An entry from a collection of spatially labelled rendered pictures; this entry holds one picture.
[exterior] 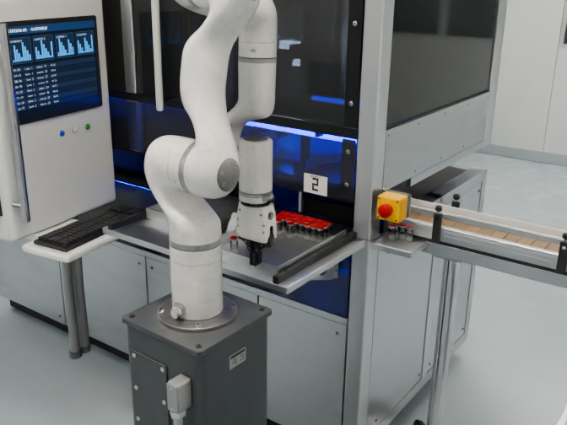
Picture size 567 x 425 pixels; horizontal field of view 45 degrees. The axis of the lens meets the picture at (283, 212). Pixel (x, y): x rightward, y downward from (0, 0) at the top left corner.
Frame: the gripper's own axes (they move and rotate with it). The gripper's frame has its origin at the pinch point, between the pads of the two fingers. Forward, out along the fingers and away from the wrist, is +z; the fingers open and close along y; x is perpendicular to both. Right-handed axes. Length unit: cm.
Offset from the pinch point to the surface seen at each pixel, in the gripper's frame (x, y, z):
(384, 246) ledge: -39.0, -17.4, 5.6
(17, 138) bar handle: 13, 80, -22
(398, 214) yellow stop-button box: -38.5, -21.4, -5.4
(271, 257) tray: -11.4, 3.4, 5.0
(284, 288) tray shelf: 1.1, -10.1, 5.7
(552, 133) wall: -499, 51, 66
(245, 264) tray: -1.6, 4.5, 3.9
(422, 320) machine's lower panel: -86, -12, 52
